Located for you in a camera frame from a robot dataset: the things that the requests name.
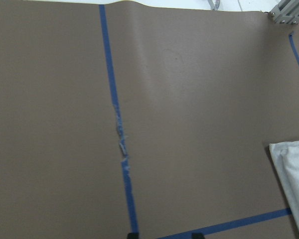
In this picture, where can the aluminium frame post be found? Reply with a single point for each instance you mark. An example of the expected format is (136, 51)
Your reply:
(285, 12)

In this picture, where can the grey cartoon print t-shirt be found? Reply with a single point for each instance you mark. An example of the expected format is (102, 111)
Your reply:
(285, 156)

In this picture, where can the metal reacher grabber tool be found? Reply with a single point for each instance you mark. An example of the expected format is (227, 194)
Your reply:
(214, 4)

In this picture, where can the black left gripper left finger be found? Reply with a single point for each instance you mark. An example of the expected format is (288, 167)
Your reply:
(133, 236)

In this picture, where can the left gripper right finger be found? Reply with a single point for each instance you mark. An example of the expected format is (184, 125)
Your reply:
(197, 235)

